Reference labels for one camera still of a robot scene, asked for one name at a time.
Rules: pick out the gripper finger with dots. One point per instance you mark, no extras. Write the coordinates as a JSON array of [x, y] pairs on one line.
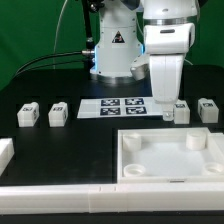
[[168, 112]]

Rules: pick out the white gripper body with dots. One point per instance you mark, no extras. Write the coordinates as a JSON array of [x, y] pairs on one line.
[[165, 76]]

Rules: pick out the white square tabletop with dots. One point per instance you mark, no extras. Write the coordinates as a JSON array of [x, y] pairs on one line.
[[173, 155]]

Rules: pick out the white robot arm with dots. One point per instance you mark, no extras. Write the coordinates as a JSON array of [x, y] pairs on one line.
[[145, 38]]

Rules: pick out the white sheet with markers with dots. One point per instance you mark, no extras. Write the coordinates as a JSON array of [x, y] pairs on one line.
[[118, 107]]

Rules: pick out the black pole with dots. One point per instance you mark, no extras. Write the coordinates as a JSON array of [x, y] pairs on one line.
[[88, 31]]

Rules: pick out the white left obstacle block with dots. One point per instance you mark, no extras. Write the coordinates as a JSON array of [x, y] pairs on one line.
[[6, 153]]

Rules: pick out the white front obstacle rail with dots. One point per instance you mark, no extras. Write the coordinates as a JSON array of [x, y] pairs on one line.
[[111, 198]]

